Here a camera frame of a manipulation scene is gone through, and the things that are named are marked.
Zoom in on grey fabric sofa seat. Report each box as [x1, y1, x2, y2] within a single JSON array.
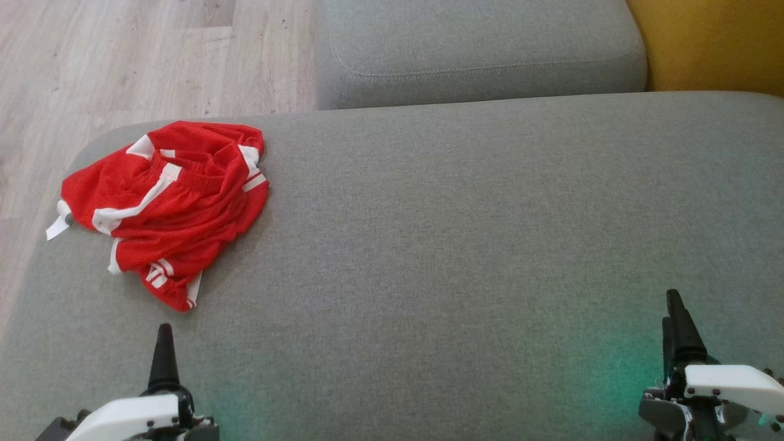
[[0, 91, 784, 441]]

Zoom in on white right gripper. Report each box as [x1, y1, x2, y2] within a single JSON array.
[[639, 289, 784, 441]]

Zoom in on yellow cushion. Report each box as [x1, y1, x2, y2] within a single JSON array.
[[625, 0, 784, 99]]

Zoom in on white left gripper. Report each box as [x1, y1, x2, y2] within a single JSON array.
[[37, 323, 219, 441]]

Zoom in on grey sofa back cushion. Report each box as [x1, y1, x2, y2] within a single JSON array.
[[314, 0, 649, 111]]

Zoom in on red shorts white stripes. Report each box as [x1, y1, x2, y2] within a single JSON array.
[[61, 121, 270, 273]]

